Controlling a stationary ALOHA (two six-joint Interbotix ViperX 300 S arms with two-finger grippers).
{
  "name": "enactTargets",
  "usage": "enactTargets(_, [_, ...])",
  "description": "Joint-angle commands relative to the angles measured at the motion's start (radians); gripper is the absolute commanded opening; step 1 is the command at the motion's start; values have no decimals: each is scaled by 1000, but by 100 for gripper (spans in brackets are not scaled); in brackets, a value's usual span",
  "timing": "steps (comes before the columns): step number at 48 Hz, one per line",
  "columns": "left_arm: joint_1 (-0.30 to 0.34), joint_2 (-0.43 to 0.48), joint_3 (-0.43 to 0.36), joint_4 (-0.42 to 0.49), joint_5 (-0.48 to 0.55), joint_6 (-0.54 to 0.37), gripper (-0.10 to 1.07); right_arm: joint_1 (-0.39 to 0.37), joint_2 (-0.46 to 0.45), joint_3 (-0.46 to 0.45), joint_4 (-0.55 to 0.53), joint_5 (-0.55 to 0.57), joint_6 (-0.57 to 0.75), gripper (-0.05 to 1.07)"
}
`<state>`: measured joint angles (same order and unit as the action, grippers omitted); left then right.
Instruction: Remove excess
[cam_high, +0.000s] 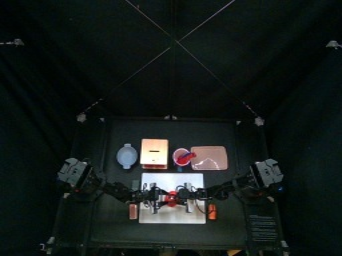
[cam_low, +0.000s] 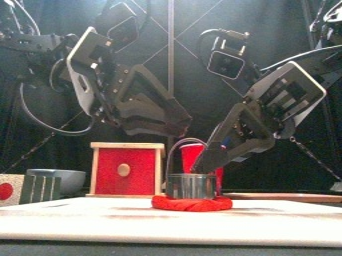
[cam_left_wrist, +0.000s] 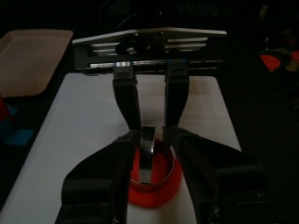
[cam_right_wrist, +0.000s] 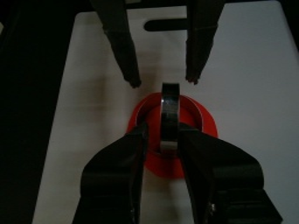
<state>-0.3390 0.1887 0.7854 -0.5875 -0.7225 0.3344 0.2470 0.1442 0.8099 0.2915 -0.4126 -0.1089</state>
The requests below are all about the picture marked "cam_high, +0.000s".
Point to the red and blue scoop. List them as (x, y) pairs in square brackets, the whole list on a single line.
[(187, 156)]

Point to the copper coloured box scale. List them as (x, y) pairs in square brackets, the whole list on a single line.
[(154, 152)]

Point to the small red container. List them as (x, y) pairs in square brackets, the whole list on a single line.
[(171, 198)]

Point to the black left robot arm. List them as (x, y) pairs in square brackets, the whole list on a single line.
[(85, 178)]

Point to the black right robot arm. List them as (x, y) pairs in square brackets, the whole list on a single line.
[(262, 175)]

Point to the pink square tray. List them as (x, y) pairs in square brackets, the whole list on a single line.
[(209, 158)]

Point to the white rectangular board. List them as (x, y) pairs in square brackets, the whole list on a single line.
[(174, 215)]

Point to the small grey block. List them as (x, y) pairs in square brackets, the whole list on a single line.
[(135, 184)]

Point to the pink cup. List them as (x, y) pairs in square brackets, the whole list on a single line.
[(179, 159)]

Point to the bright orange block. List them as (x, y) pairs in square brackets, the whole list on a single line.
[(211, 212)]

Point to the grey frame clamp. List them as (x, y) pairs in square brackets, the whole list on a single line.
[(80, 117), (170, 117), (260, 121), (333, 44), (16, 42)]

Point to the pale orange block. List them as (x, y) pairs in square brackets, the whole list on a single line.
[(133, 211)]

